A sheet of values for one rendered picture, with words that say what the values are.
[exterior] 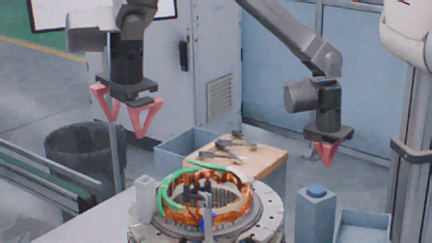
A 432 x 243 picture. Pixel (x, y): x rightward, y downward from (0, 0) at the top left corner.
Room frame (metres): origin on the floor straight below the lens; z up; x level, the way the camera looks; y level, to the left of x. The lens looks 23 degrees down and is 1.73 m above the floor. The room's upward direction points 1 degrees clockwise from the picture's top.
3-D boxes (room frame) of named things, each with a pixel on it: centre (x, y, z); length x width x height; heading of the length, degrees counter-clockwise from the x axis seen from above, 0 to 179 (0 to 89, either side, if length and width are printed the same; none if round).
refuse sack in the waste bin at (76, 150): (2.47, 0.90, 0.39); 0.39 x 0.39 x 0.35
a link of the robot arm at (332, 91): (1.18, -0.12, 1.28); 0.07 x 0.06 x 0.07; 110
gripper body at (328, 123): (1.18, -0.13, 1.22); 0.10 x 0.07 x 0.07; 57
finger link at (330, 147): (1.19, -0.12, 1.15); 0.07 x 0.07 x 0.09; 57
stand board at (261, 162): (1.31, 0.09, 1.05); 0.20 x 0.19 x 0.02; 59
